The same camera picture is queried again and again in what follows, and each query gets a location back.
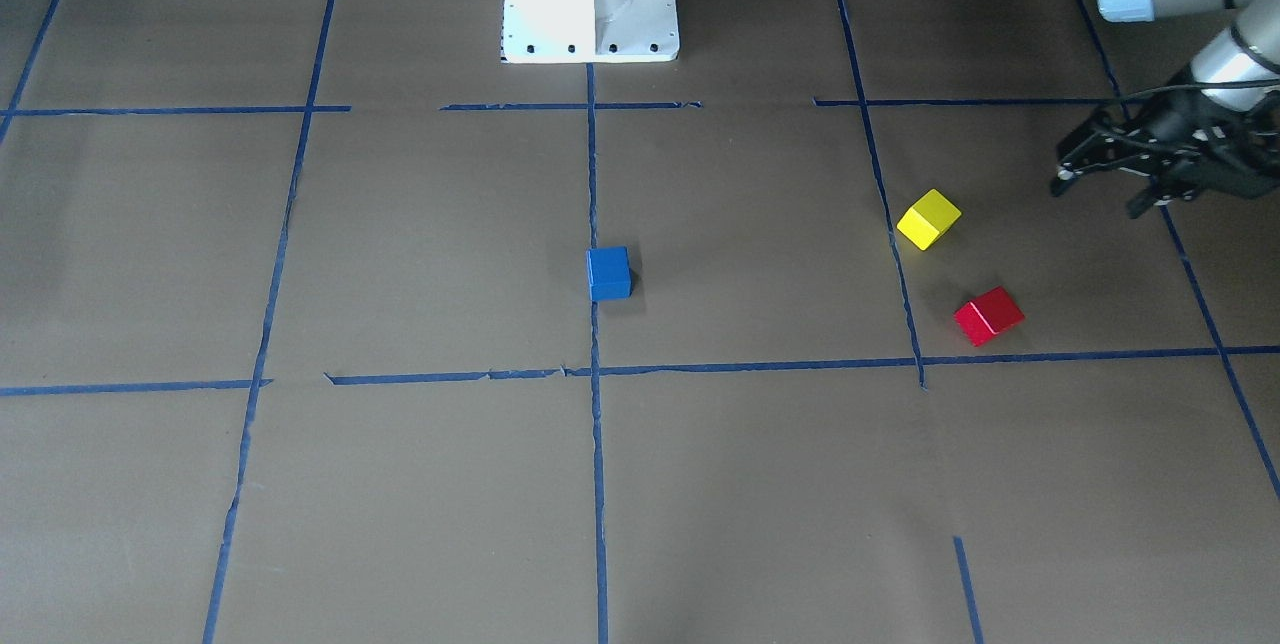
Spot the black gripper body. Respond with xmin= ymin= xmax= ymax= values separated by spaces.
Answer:
xmin=1149 ymin=88 xmax=1277 ymax=198

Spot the yellow wooden block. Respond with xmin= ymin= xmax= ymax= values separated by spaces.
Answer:
xmin=895 ymin=189 xmax=963 ymax=251

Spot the red wooden block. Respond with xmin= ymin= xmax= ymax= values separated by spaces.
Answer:
xmin=954 ymin=287 xmax=1025 ymax=347

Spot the blue wooden block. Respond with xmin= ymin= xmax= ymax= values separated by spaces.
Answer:
xmin=585 ymin=246 xmax=634 ymax=303

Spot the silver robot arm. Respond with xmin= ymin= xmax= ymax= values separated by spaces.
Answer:
xmin=1050 ymin=0 xmax=1279 ymax=216

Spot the brown paper table cover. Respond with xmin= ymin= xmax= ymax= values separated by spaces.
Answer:
xmin=3 ymin=0 xmax=1277 ymax=643

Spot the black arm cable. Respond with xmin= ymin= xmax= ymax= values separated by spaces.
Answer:
xmin=1110 ymin=74 xmax=1280 ymax=109

